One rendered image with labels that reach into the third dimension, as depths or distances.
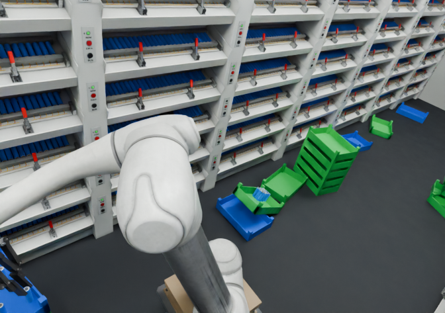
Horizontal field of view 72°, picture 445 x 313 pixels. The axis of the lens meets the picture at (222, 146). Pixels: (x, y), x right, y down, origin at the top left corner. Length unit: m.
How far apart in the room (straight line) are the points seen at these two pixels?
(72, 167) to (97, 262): 1.02
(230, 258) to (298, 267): 0.83
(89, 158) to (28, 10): 0.57
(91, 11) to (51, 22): 0.12
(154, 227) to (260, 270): 1.30
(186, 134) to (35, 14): 0.66
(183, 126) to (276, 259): 1.30
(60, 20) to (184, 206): 0.79
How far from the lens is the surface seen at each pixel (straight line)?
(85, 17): 1.16
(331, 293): 1.85
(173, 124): 0.67
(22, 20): 1.12
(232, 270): 1.09
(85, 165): 0.75
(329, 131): 2.39
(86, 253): 1.77
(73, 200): 1.56
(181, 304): 1.29
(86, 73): 1.23
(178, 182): 0.53
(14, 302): 1.32
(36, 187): 0.78
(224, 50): 1.56
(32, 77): 1.21
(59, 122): 1.32
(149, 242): 0.54
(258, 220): 1.97
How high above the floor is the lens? 1.43
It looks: 35 degrees down
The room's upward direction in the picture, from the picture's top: 12 degrees clockwise
